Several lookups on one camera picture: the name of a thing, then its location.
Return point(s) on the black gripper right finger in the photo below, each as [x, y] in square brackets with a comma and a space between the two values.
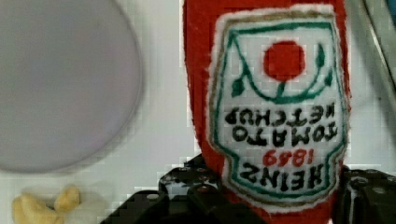
[365, 197]

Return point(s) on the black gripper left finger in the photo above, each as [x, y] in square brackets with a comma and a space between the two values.
[190, 194]

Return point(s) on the red plush ketchup bottle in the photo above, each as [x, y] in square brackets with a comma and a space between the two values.
[269, 93]

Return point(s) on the peeled yellow banana toy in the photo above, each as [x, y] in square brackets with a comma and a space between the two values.
[27, 209]

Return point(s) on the silver toaster oven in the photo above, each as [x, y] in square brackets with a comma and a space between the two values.
[383, 24]

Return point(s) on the round lilac plate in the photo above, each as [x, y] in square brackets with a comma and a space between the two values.
[71, 78]

